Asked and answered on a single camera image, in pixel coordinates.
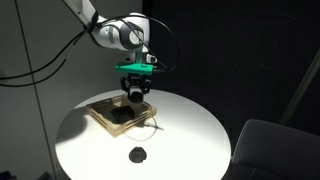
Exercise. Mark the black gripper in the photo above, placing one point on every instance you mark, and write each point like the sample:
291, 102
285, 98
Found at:
135, 80

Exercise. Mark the grey chair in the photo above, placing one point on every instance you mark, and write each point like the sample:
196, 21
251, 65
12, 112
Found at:
269, 151

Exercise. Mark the black angular block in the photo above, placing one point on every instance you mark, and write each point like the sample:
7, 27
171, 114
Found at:
122, 114

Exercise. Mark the white round table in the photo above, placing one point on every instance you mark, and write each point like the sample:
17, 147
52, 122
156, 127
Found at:
184, 141

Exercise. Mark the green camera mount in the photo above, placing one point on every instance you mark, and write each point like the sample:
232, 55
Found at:
134, 68

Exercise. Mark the black cup-shaped object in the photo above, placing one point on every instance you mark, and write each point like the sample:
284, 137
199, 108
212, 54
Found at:
136, 97

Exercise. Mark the black round base object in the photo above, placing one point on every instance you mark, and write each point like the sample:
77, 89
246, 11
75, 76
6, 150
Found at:
137, 155

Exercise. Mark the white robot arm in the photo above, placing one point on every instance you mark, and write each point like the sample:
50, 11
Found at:
129, 33

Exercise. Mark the light wooden crate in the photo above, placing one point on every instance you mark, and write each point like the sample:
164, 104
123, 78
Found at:
100, 111

